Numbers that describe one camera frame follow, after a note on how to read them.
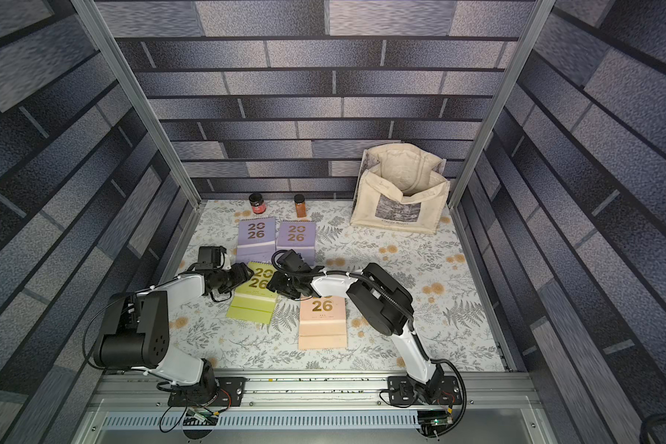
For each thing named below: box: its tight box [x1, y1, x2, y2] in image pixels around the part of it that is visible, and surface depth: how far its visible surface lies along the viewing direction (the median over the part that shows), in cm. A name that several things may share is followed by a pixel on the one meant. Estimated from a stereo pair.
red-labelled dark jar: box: [247, 192, 268, 215], surface depth 115 cm
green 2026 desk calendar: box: [225, 261, 279, 325], surface depth 93 cm
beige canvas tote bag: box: [349, 143, 451, 235], surface depth 102 cm
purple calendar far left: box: [235, 216, 277, 263], surface depth 109 cm
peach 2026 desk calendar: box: [297, 295, 349, 350], surface depth 86 cm
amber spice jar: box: [293, 193, 308, 219], surface depth 112 cm
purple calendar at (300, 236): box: [275, 220, 317, 267], surface depth 111 cm
